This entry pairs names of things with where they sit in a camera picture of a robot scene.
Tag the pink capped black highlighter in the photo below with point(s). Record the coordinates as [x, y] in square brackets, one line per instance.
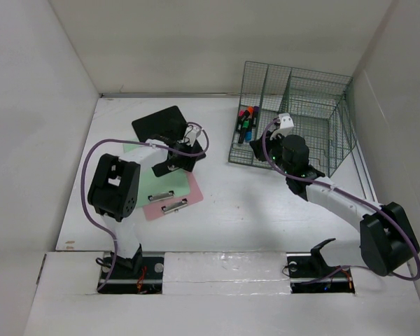
[239, 123]

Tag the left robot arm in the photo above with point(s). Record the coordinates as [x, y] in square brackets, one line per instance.
[114, 188]

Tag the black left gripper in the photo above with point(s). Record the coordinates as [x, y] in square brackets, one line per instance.
[185, 164]

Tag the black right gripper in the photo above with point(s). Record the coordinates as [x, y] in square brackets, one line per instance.
[257, 145]

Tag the black mounting rail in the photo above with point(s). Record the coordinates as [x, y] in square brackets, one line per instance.
[215, 273]

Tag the green wire mesh organizer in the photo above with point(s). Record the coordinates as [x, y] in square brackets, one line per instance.
[319, 103]

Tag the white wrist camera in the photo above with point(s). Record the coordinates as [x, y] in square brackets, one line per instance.
[285, 126]
[192, 134]

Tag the green clipboard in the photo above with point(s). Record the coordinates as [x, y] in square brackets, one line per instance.
[149, 183]

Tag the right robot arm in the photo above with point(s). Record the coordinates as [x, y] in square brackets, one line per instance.
[387, 239]

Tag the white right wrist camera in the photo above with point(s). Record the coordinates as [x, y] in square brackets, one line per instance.
[285, 126]

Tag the orange capped black highlighter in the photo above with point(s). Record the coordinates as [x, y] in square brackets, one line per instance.
[247, 114]

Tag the purple capped black highlighter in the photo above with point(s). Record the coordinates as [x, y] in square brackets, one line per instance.
[255, 115]

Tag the pink clipboard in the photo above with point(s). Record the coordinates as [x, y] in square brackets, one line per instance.
[173, 205]

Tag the black clipboard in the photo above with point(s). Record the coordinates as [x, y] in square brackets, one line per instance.
[145, 127]

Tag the green capped black highlighter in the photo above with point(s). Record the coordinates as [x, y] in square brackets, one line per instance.
[243, 131]

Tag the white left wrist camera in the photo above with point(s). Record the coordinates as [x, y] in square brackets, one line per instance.
[192, 134]

